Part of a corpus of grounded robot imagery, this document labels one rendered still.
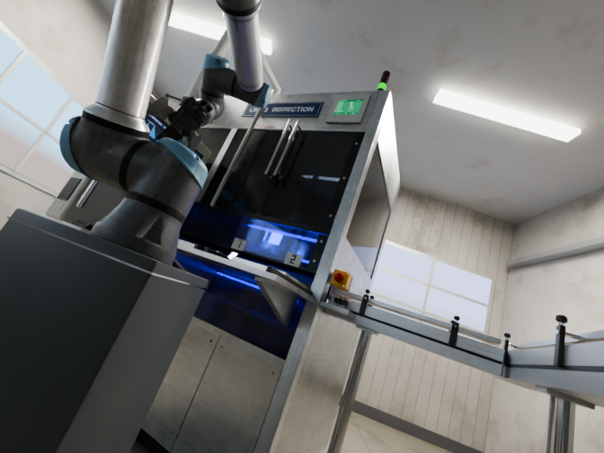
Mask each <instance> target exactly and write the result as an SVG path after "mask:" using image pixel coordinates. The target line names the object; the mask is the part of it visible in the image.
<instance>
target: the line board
mask: <svg viewBox="0 0 604 453"><path fill-rule="evenodd" d="M323 104H324V102H273V103H268V105H267V106H266V107H265V108H264V109H262V114H263V116H264V117H318V115H319V112H320V110H321V108H322V106H323ZM258 109H259V107H256V106H252V105H251V104H249V103H248V104H247V106H246V108H245V110H244V113H243V115H242V116H241V117H254V116H255V114H256V112H257V111H258Z"/></svg>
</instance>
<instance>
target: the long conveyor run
mask: <svg viewBox="0 0 604 453"><path fill-rule="evenodd" d="M555 320H556V321H557V322H558V323H559V325H558V326H557V327H556V333H555V338H554V339H549V340H544V341H539V342H529V343H524V344H519V345H512V344H509V340H508V338H510V337H511V335H510V334H509V333H505V334H504V336H505V337H506V339H505V340H504V345H503V348H501V349H504V350H505V357H504V364H503V372H502V377H499V376H495V375H492V374H489V375H490V376H492V377H495V378H499V379H501V380H504V381H506V382H509V383H512V384H514V385H516V386H521V387H524V388H527V389H530V390H534V391H537V390H535V386H543V387H548V388H550V389H553V390H555V391H558V392H561V393H564V394H566V395H570V396H573V397H576V398H578V399H581V400H583V401H586V402H589V403H592V404H595V405H596V406H599V407H604V330H599V331H595V332H589V333H580V334H572V333H567V332H566V331H565V326H564V324H565V323H567V322H568V318H567V317H566V316H564V315H556V316H555Z"/></svg>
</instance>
